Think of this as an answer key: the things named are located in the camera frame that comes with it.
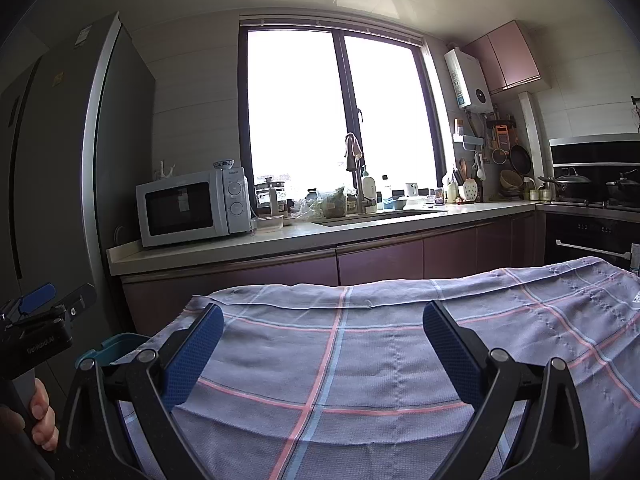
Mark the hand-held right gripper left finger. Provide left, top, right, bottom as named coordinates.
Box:
left=55, top=302, right=225, bottom=480

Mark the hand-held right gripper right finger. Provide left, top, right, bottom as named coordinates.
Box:
left=422, top=300, right=591, bottom=480

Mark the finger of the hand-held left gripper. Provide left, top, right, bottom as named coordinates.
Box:
left=2, top=282, right=57, bottom=326
left=47, top=282, right=97, bottom=323

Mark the teal plastic bin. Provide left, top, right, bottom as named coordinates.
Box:
left=75, top=332, right=139, bottom=376

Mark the person's left hand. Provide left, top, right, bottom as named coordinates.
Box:
left=26, top=379, right=60, bottom=452

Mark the purple checked tablecloth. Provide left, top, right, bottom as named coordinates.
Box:
left=115, top=256, right=640, bottom=480

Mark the maroon base cabinet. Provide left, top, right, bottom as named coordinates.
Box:
left=121, top=210, right=546, bottom=341

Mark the grey refrigerator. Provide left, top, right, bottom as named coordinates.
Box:
left=0, top=12, right=157, bottom=396

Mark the clear glass container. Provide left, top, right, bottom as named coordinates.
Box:
left=250, top=215, right=285, bottom=234

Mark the white microwave oven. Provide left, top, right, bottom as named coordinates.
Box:
left=136, top=167, right=252, bottom=249

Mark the beige kitchen countertop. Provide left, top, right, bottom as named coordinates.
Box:
left=106, top=200, right=551, bottom=277

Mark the beige colander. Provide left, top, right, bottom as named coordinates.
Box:
left=500, top=169, right=526, bottom=196

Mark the white pump soap bottle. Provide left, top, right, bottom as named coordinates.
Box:
left=361, top=164, right=379, bottom=201

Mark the black built-in oven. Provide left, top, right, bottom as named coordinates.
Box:
left=544, top=210, right=640, bottom=273

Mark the steel kitchen faucet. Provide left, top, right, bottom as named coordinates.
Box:
left=345, top=132, right=377, bottom=216

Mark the plastic bag of vegetables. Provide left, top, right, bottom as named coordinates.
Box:
left=295, top=187, right=351, bottom=221

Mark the black frying pan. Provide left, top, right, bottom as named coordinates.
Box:
left=509, top=144, right=532, bottom=174

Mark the black wok with lid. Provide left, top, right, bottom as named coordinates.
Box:
left=537, top=166, right=595, bottom=200

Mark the black cooking pot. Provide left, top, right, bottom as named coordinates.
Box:
left=606, top=170, right=640, bottom=202

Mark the steel range hood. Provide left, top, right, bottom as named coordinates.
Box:
left=549, top=134, right=640, bottom=167

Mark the dark framed window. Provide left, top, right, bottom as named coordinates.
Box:
left=238, top=14, right=448, bottom=201

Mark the pale blue wall shelf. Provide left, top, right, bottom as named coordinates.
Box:
left=452, top=132, right=485, bottom=151

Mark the white wall water heater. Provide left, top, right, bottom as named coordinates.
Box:
left=444, top=47, right=492, bottom=110

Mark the pink wall cabinet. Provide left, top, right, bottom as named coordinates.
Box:
left=462, top=20, right=542, bottom=95

